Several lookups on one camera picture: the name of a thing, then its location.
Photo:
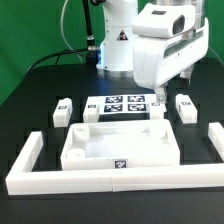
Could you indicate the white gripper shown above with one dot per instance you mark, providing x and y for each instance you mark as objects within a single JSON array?
[{"x": 171, "y": 38}]

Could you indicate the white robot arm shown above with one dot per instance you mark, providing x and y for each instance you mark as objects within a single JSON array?
[{"x": 116, "y": 50}]

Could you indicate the AprilTag marker sheet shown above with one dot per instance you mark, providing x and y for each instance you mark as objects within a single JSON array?
[{"x": 117, "y": 104}]

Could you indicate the white U-shaped frame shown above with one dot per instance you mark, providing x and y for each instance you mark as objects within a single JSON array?
[{"x": 23, "y": 180}]

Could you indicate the white desk top tray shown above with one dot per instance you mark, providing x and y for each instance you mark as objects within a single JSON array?
[{"x": 120, "y": 144}]

